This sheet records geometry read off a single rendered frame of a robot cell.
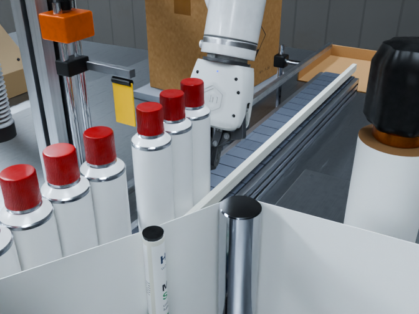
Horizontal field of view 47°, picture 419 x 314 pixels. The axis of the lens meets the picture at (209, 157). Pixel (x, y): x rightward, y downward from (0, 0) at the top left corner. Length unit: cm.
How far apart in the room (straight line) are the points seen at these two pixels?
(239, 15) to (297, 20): 237
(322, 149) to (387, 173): 52
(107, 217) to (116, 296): 15
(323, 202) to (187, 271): 38
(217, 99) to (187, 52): 52
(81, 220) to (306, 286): 24
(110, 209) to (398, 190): 32
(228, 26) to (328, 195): 32
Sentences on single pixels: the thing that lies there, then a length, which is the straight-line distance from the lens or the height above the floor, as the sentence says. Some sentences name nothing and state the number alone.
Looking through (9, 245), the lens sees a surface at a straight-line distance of 46.
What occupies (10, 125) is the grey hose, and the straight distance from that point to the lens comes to 57.
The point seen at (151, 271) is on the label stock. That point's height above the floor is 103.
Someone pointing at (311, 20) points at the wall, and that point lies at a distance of 306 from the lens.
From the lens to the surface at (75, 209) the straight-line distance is 52.
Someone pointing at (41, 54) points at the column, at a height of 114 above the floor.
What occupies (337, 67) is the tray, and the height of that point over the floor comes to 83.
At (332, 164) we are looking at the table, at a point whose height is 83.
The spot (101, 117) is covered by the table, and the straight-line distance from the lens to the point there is 122.
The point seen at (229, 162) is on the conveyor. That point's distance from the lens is 88.
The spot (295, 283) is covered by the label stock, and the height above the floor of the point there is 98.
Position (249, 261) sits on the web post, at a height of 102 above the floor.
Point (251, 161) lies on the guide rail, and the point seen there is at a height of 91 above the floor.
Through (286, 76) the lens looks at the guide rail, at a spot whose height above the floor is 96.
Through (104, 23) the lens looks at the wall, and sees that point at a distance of 381.
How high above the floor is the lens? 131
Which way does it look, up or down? 28 degrees down
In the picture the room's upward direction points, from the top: straight up
